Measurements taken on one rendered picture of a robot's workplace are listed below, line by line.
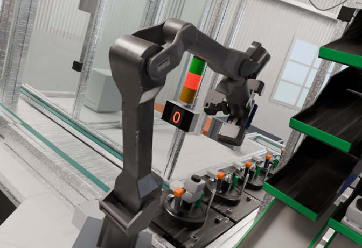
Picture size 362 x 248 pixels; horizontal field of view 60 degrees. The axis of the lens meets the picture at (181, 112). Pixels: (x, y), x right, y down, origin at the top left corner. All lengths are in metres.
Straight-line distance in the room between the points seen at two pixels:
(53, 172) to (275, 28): 4.37
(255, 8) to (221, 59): 4.42
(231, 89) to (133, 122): 0.26
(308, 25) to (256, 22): 0.79
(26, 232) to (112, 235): 0.41
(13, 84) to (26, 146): 0.51
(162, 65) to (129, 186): 0.23
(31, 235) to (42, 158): 0.29
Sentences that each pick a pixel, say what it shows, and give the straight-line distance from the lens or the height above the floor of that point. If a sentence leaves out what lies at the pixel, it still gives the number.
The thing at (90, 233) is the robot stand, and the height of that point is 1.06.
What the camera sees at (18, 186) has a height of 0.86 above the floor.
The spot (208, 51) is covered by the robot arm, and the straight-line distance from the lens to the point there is 0.54.
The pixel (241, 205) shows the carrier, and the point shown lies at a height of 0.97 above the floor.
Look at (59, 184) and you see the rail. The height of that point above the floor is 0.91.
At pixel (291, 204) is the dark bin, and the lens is 0.74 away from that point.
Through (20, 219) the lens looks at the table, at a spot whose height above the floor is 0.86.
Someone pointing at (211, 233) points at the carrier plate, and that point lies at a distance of 0.95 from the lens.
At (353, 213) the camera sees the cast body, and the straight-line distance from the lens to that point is 0.73.
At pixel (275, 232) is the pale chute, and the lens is 0.86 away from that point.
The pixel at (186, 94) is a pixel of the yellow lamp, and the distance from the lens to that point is 1.04.
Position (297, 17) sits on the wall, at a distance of 5.17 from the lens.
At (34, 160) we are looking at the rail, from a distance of 1.19.
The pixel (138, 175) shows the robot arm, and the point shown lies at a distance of 0.53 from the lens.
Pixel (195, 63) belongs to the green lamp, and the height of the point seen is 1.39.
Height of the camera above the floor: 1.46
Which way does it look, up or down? 13 degrees down
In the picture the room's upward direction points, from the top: 18 degrees clockwise
